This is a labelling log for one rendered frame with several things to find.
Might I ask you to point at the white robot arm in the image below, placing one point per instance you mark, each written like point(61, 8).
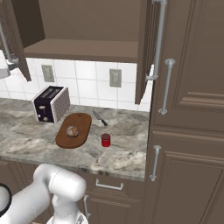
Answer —
point(58, 182)

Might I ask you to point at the red jam jar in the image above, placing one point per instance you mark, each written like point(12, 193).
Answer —
point(106, 141)

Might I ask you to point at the brown wooden cutting board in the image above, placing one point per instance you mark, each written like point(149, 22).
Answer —
point(78, 122)

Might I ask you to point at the round brown bread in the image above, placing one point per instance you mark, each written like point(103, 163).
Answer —
point(72, 131)

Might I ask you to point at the brown base cabinet door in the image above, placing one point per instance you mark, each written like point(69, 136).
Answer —
point(113, 211)

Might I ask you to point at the black and white toaster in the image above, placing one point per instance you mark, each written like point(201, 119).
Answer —
point(52, 102)

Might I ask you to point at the brown drawer front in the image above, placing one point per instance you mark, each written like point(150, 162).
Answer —
point(14, 175)
point(132, 188)

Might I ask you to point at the tall brown cupboard door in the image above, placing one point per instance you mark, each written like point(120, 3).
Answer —
point(195, 58)
point(186, 180)

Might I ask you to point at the grey wall outlet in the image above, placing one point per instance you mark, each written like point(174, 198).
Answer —
point(115, 78)
point(47, 73)

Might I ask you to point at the brown wall cabinet door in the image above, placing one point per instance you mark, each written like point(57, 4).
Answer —
point(16, 35)
point(144, 58)

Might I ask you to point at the open brown wall cabinet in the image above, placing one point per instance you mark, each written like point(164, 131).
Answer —
point(87, 49)

